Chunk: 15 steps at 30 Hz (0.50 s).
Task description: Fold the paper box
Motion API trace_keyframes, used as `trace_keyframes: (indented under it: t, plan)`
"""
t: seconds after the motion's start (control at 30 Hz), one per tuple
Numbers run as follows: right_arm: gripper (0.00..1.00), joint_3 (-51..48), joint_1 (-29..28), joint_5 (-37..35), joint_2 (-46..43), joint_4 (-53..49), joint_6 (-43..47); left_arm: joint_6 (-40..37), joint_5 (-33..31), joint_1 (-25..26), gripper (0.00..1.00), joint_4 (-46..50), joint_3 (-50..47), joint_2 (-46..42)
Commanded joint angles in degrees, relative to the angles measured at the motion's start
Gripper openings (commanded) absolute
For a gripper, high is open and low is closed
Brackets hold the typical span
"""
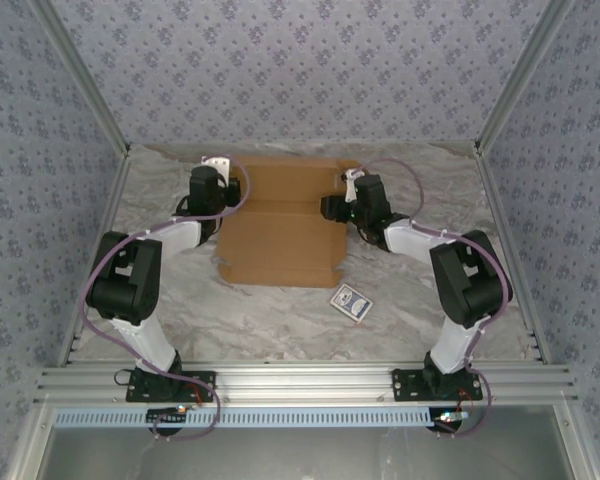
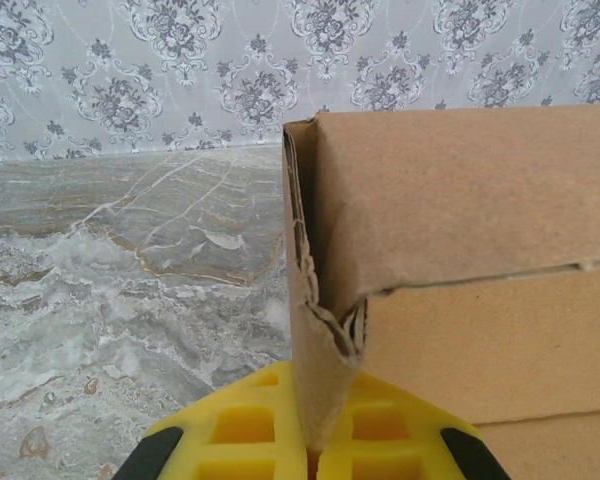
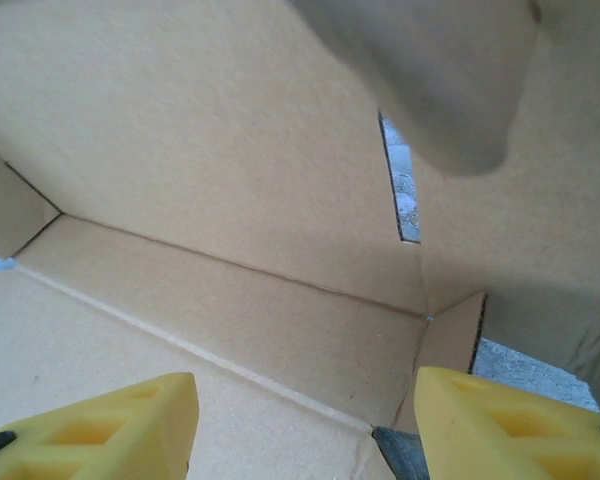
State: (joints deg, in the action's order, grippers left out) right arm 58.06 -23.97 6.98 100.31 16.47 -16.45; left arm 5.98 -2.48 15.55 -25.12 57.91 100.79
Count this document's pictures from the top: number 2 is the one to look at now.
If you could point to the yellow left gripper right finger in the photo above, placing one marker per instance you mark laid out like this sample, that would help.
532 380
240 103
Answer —
430 435

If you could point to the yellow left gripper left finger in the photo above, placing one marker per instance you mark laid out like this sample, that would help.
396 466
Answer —
200 440

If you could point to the brown cardboard box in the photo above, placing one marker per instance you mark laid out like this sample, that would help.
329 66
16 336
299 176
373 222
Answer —
455 200

